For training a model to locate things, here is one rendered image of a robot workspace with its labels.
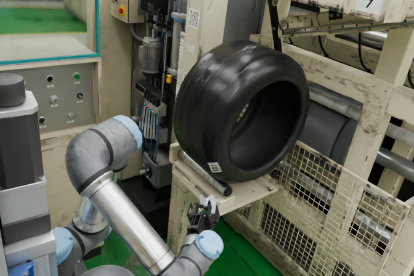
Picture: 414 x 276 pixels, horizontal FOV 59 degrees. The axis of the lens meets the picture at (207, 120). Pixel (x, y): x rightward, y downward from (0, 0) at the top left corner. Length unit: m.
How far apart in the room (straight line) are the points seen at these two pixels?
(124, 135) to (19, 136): 0.37
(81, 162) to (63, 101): 0.96
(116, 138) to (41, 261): 0.34
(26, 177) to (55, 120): 1.16
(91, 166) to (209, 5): 0.90
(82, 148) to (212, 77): 0.58
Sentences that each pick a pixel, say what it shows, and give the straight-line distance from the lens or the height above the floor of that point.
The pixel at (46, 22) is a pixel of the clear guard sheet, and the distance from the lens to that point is 1.71.
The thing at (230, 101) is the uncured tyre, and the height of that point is 1.32.
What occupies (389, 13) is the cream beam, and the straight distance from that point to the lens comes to 1.37.
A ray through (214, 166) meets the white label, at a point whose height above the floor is 1.06.
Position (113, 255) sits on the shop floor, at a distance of 2.49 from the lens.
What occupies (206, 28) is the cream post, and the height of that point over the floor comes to 1.48.
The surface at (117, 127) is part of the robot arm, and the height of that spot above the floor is 1.34.
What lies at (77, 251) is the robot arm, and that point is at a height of 0.90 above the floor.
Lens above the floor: 1.81
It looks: 26 degrees down
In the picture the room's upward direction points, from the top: 7 degrees clockwise
